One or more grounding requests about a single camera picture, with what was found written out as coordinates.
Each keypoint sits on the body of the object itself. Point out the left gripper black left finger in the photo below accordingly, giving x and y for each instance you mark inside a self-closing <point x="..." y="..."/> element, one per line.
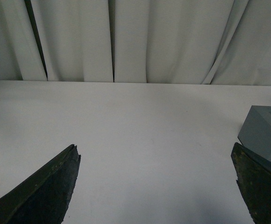
<point x="44" y="197"/>

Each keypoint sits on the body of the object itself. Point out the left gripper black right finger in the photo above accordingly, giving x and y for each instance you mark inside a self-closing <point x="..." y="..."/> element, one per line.
<point x="254" y="182"/>

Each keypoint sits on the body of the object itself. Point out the gray cube base with recess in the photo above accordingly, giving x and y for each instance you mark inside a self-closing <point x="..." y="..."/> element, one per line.
<point x="255" y="135"/>

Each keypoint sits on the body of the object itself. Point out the white pleated curtain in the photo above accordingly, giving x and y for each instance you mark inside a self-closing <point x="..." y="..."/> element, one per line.
<point x="136" y="41"/>

